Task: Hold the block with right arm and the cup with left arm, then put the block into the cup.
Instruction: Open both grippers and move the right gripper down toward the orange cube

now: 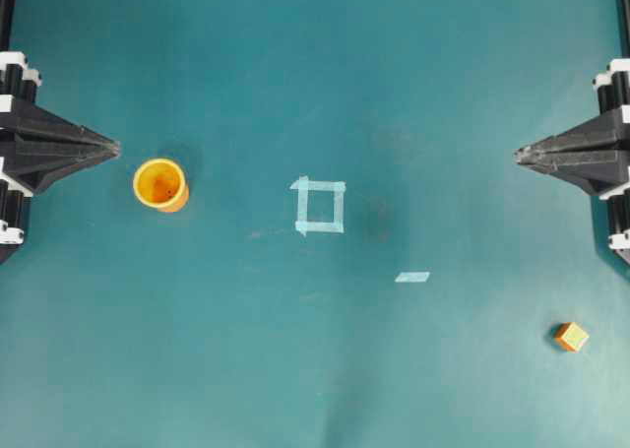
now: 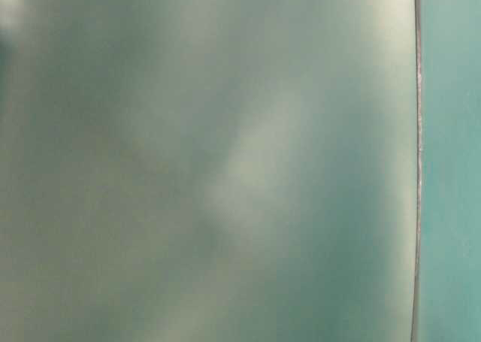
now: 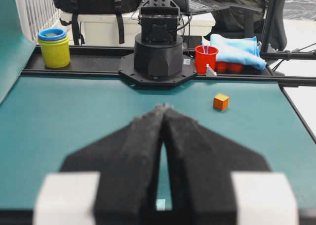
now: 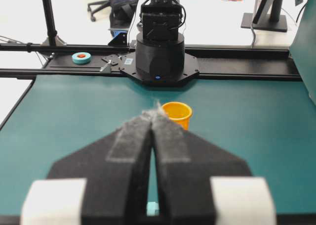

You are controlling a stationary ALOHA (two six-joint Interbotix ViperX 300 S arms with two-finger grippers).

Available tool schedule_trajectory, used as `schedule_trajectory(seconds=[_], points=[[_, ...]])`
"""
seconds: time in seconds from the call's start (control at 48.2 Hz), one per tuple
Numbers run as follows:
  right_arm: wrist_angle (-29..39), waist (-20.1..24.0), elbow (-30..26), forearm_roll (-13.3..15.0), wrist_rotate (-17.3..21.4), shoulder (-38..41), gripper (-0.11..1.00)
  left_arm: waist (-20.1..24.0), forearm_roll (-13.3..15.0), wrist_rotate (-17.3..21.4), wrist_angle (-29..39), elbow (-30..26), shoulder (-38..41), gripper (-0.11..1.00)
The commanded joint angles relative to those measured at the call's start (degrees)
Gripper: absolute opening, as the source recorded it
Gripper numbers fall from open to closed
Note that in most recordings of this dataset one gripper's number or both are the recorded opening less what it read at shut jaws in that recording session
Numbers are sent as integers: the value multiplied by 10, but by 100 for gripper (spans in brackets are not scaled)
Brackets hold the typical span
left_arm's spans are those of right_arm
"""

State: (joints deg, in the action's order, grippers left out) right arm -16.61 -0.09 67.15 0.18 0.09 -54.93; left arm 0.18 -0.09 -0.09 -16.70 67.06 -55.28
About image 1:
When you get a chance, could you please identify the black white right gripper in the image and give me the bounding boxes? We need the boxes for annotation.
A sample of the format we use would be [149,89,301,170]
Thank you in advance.
[514,58,629,264]

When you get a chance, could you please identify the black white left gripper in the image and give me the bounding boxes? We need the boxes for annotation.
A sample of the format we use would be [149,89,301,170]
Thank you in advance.
[1,51,120,264]

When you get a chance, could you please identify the orange plastic cup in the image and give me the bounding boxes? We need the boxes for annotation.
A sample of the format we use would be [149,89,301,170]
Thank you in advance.
[132,158,189,214]

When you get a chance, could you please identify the small orange wooden block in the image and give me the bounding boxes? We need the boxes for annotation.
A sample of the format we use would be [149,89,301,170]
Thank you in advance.
[553,322,590,352]

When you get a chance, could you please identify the light blue tape strip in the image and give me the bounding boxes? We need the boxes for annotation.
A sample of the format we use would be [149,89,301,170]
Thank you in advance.
[395,272,430,284]

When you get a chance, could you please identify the light blue tape square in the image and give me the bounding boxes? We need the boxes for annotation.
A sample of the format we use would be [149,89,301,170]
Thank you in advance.
[290,175,347,236]

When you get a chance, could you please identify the black left frame post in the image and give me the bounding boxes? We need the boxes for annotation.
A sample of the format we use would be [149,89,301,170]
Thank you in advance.
[0,0,16,51]

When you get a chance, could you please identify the black frame post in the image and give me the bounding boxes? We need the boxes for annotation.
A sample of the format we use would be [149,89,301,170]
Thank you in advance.
[616,0,630,57]
[0,0,16,51]

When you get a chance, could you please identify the black right frame post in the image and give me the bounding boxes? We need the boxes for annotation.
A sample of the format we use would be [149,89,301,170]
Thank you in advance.
[616,0,630,57]

